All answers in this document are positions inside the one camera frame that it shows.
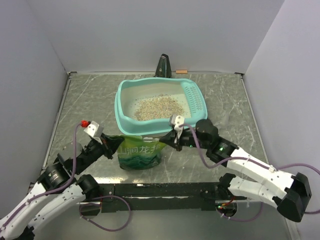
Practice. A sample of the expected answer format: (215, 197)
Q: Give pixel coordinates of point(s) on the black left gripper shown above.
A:
(110, 144)

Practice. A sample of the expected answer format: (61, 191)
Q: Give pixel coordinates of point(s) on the black metronome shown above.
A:
(163, 69)

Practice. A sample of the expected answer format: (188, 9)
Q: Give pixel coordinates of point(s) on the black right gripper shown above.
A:
(169, 139)

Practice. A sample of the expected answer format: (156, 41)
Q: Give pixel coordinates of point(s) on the small orange block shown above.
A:
(181, 72)

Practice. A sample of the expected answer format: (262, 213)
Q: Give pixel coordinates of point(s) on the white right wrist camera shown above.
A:
(177, 123)

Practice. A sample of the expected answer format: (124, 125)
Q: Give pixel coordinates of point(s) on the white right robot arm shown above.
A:
(289, 193)

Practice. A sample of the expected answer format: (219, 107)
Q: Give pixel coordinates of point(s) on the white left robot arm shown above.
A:
(60, 186)

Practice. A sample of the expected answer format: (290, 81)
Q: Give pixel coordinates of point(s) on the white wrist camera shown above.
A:
(92, 129)
(177, 123)

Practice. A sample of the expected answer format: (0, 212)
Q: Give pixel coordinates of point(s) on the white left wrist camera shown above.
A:
(92, 129)

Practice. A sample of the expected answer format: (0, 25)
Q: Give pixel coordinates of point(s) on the cat litter pile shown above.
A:
(158, 107)

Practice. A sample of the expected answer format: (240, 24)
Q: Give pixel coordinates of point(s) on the green litter bag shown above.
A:
(139, 153)

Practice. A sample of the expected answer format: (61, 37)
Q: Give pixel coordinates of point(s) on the teal litter box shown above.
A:
(131, 93)

